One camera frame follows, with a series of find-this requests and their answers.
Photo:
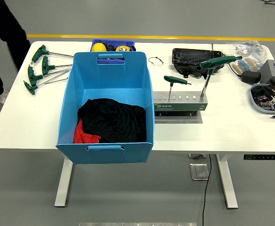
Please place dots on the yellow ball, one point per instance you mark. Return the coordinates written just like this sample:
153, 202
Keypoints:
99, 47

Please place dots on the metal bracket under table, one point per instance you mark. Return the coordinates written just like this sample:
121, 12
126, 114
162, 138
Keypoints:
196, 155

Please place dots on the black plastic tray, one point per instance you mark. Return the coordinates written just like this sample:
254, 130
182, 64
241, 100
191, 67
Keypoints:
193, 56

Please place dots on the dark brown round object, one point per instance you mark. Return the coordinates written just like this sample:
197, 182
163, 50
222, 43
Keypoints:
110, 48

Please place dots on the dark electronic modules pile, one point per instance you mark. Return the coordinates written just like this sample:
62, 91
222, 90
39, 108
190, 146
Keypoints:
261, 100

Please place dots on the black power adapter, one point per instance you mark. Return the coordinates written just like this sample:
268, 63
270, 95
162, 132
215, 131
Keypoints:
251, 77

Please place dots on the dark blue plastic bin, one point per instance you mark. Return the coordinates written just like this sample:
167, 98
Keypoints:
113, 42

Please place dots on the red cloth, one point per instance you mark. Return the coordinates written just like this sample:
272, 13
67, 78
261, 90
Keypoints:
80, 136

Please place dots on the person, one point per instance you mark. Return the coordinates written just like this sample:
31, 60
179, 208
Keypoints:
10, 35

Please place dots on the grey foam block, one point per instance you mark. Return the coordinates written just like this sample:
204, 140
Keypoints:
269, 68

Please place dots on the light blue bowl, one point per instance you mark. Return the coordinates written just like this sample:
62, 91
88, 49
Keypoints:
253, 99

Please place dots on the big blue plastic box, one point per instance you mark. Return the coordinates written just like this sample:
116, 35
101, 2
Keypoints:
109, 77

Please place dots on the black cloth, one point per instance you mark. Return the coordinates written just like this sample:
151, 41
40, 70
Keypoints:
113, 120

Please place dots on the yellow tape measure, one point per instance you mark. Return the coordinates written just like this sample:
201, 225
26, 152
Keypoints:
123, 49

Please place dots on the white table leg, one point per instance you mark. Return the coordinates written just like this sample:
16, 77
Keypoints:
63, 188
229, 188

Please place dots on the metal floor plate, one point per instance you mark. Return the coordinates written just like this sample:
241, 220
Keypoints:
198, 171

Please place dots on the clear bag of blue parts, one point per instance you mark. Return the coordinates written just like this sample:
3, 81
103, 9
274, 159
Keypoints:
247, 48

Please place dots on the clear bag of resistor strips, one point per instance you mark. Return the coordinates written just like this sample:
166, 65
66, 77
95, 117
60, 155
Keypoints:
247, 63

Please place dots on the black table control panel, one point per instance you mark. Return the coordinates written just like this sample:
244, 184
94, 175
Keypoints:
261, 157

